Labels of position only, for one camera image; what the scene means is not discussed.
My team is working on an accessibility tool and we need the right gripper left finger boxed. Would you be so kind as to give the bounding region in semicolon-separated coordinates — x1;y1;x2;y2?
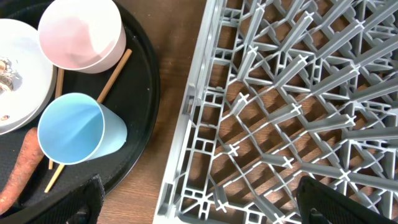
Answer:
1;174;105;224

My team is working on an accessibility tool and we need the food scraps pile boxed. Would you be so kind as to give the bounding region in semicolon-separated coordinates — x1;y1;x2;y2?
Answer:
0;57;15;122

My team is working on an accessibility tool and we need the grey plate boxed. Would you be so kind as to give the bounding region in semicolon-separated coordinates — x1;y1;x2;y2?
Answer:
1;19;56;135

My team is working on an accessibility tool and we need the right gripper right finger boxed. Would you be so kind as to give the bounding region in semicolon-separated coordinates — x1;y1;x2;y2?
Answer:
296;176;395;224

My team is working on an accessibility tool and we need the wooden chopstick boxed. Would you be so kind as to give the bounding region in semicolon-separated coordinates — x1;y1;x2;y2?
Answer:
44;49;132;193
48;68;65;170

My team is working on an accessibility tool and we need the light blue cup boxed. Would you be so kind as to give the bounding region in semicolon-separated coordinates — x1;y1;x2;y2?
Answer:
38;93;127;165

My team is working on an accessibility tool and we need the orange carrot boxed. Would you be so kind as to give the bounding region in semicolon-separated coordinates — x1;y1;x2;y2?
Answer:
1;128;44;215

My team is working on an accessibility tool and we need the grey dishwasher rack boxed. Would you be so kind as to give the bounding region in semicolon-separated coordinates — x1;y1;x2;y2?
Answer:
153;1;397;223

